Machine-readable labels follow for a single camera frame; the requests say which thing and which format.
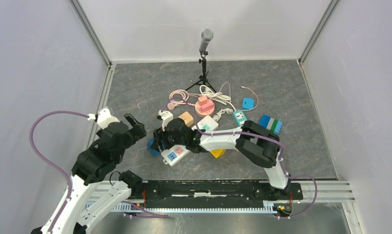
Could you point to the teal power strip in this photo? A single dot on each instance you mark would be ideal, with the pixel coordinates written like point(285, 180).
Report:
point(239, 117)

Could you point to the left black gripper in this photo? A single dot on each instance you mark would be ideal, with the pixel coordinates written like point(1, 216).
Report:
point(138, 131)

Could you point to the blue green toy block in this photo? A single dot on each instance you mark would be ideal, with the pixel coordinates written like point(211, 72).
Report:
point(271, 124)

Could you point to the black tripod stand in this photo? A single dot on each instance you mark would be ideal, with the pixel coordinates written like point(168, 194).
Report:
point(203, 80)

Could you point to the white power strip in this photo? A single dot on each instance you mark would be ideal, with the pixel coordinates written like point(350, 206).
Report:
point(176, 153)

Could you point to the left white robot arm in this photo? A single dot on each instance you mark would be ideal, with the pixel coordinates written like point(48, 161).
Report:
point(90, 169)

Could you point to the beige cube plug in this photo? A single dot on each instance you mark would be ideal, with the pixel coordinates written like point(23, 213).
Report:
point(187, 118)

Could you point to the round pink socket base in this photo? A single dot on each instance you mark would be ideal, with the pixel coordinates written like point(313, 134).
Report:
point(203, 114)

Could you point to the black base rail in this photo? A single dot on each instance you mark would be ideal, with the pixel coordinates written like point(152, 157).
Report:
point(246, 193)

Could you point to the blue cube plug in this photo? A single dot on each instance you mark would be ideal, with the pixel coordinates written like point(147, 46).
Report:
point(150, 149)

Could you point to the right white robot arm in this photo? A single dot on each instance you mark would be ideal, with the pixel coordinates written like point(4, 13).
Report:
point(259, 145)

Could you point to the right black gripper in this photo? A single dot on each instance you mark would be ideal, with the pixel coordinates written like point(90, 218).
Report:
point(160, 136)

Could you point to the silver microphone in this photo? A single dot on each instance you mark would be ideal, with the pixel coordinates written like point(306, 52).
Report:
point(206, 37)

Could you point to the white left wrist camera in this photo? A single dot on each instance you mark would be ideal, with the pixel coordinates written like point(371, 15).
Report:
point(103, 118)

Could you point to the pink adapter on round base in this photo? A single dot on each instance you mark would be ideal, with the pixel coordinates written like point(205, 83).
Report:
point(203, 103)

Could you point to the yellow cube plug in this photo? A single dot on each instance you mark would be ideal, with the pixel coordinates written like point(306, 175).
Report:
point(218, 152)

